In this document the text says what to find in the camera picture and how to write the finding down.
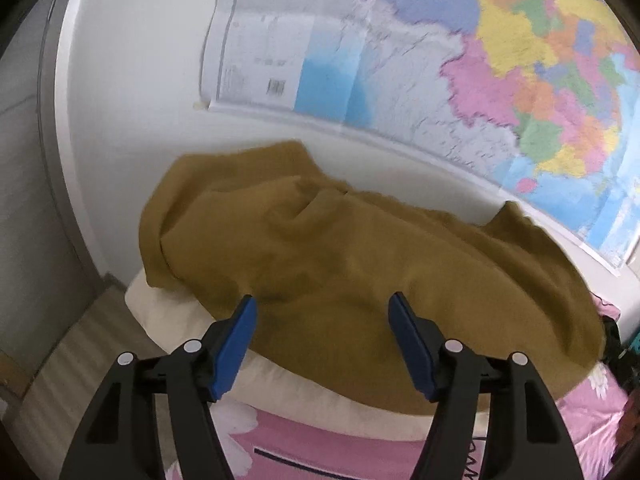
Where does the mustard brown large garment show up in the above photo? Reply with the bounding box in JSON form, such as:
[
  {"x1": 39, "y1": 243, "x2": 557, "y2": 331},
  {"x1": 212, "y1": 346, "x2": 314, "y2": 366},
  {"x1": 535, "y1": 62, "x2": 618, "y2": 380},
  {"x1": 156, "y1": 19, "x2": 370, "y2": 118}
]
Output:
[{"x1": 139, "y1": 142, "x2": 605, "y2": 415}]

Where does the black garment on bed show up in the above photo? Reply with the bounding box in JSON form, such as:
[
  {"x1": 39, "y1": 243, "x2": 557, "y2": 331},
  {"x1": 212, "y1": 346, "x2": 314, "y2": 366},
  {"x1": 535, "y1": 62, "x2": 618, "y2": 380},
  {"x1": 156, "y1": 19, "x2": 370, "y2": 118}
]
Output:
[{"x1": 591, "y1": 294, "x2": 640, "y2": 461}]

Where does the cream white pillow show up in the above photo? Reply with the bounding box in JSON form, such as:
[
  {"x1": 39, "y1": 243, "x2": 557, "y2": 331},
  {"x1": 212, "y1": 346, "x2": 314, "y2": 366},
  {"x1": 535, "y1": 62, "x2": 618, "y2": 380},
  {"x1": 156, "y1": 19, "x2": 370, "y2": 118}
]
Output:
[{"x1": 125, "y1": 272, "x2": 433, "y2": 441}]

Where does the pink floral bed sheet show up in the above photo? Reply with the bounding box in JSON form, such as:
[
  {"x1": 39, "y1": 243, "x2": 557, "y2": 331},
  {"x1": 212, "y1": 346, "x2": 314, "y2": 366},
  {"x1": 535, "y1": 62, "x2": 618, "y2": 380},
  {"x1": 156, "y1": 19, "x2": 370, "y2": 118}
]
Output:
[{"x1": 164, "y1": 339, "x2": 640, "y2": 480}]

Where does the grey door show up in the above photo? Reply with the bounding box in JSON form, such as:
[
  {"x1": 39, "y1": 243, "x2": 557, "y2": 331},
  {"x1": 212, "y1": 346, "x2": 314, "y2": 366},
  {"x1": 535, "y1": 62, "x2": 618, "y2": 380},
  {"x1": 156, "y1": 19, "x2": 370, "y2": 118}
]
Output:
[{"x1": 1, "y1": 0, "x2": 103, "y2": 376}]

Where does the colourful wall map poster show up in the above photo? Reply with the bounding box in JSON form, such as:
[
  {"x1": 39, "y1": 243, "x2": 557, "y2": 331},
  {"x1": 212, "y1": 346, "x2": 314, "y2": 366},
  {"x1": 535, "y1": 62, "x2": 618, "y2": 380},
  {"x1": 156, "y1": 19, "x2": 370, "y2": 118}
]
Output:
[{"x1": 201, "y1": 0, "x2": 639, "y2": 269}]

